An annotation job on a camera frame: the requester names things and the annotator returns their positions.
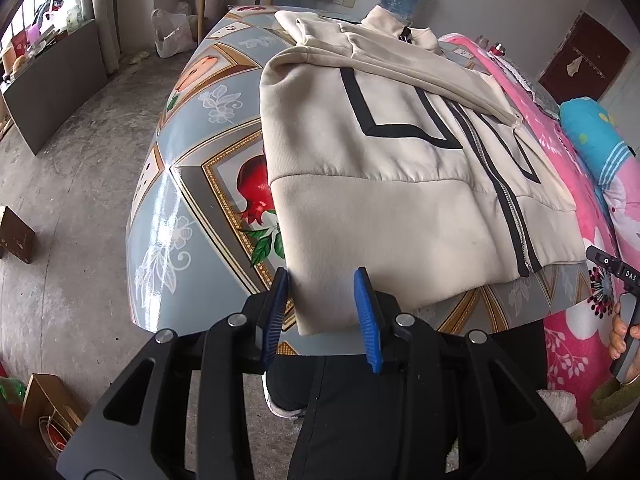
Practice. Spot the table with fruit-print tablecloth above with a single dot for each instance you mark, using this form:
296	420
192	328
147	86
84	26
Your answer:
210	125

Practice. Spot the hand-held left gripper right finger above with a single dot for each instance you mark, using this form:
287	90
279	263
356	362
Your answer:
367	315

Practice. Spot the grey curtain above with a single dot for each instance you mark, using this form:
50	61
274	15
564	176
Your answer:
102	15

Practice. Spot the white shopping bag red print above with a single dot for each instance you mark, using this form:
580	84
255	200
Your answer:
60	12

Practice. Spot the person's right hand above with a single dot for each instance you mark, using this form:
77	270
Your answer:
619	337

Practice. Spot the grey lace cushion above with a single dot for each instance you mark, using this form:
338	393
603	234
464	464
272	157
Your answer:
547	102

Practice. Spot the person's fuzzy green white top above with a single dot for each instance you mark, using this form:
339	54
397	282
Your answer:
557	407

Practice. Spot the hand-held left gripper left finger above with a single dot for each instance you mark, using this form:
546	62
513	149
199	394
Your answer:
275	310

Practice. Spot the person's right forearm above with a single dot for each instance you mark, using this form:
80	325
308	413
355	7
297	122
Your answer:
615	397

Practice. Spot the brown door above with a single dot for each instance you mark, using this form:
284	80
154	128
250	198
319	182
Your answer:
585	60

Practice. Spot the blue and pink pillow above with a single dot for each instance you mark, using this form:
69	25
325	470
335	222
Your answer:
590	135

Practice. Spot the beige zip jacket black trim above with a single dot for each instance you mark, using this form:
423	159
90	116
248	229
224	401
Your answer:
380	220

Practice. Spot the green plastic bottle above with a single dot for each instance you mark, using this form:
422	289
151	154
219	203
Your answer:
10	390

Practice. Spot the small glass jar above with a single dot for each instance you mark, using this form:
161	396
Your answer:
481	41

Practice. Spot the translucent white plastic bag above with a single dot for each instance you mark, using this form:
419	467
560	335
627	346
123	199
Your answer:
170	35

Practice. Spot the pink floral blanket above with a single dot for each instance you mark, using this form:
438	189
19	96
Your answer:
565	320

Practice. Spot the white wall socket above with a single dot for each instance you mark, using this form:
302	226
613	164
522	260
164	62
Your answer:
344	1

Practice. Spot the grey cabinet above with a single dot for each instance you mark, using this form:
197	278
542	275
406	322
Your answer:
55	95

